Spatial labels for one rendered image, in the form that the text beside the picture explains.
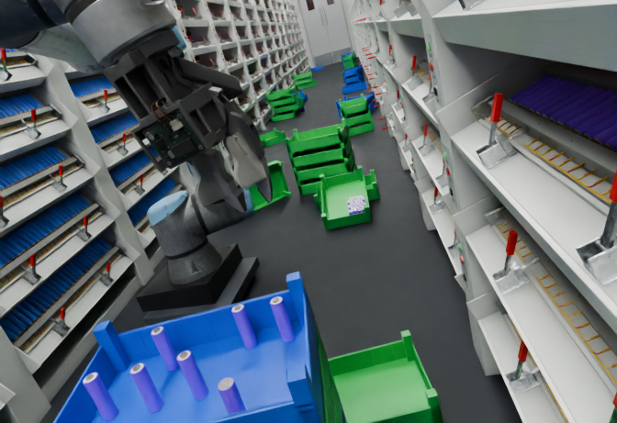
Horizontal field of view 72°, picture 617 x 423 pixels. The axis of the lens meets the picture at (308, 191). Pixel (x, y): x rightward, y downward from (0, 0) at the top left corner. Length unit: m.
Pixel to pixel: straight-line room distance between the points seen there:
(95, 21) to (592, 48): 0.39
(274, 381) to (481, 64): 0.57
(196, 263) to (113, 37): 1.10
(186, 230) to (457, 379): 0.90
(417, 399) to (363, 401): 0.12
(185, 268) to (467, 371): 0.90
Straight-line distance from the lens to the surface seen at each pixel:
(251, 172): 0.47
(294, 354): 0.59
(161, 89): 0.45
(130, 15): 0.45
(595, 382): 0.57
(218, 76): 0.53
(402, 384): 1.07
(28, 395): 1.48
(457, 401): 1.03
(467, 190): 0.82
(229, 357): 0.63
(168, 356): 0.64
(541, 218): 0.47
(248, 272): 1.55
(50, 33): 0.74
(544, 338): 0.63
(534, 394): 0.83
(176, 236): 1.44
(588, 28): 0.32
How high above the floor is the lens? 0.78
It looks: 20 degrees down
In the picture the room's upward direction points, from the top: 16 degrees counter-clockwise
